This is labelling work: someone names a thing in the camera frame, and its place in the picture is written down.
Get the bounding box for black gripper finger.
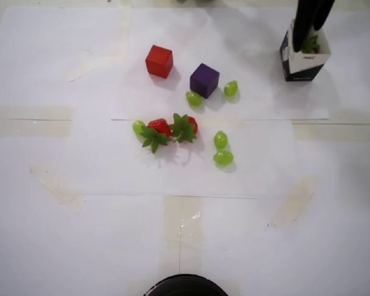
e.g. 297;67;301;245
292;0;316;52
313;0;337;31

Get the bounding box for red plastic strawberry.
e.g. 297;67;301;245
301;34;322;54
140;118;173;154
169;113;200;144

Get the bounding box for white and black cardboard box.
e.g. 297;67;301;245
279;18;332;83

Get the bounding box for green plastic grape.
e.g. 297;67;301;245
185;91;204;109
213;130;228;149
223;80;239;97
213;150;235;167
132;120;147;138

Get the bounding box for white paper sheet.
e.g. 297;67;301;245
69;118;295;195
110;6;330;121

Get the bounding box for purple wooden cube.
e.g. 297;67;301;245
189;63;221;99

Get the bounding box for red wooden cube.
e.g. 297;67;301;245
145;44;175;78

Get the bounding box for black round object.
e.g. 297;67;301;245
143;273;229;296

